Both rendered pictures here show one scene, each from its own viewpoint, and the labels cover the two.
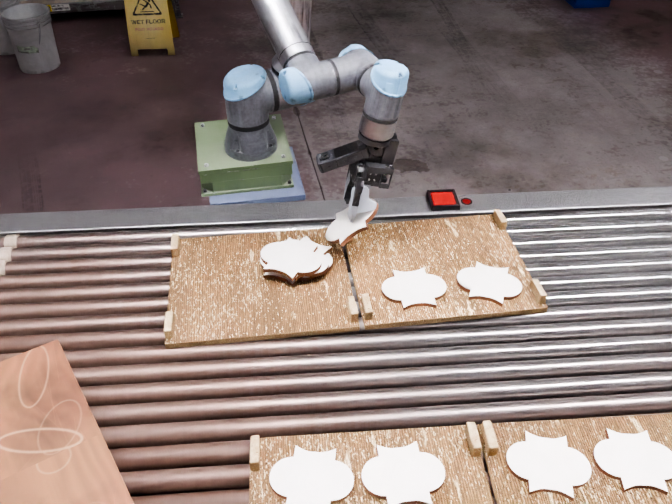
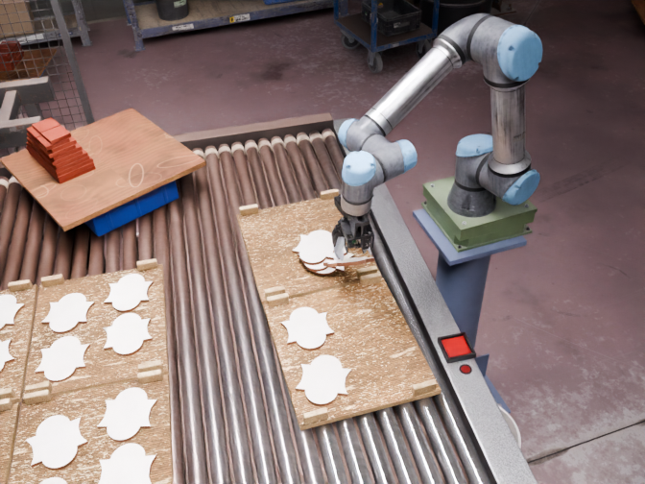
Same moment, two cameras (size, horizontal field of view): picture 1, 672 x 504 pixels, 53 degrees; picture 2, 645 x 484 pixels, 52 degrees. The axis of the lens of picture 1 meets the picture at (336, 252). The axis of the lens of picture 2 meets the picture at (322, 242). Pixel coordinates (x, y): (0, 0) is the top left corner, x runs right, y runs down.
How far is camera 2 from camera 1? 1.73 m
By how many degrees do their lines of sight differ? 62
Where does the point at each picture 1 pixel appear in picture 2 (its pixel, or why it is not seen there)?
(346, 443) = (155, 305)
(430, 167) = not seen: outside the picture
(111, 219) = not seen: hidden behind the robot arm
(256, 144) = (455, 198)
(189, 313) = (265, 217)
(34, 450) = (130, 175)
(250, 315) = (266, 245)
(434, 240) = (379, 340)
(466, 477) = (124, 368)
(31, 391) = (167, 163)
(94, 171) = (632, 205)
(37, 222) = not seen: hidden behind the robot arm
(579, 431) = (157, 439)
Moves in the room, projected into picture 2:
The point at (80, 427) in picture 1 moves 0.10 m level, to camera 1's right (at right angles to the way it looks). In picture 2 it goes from (142, 184) to (140, 204)
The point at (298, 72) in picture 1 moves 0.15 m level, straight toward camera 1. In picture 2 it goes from (348, 125) to (289, 133)
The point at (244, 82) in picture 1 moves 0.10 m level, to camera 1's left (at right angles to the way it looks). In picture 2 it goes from (464, 144) to (454, 127)
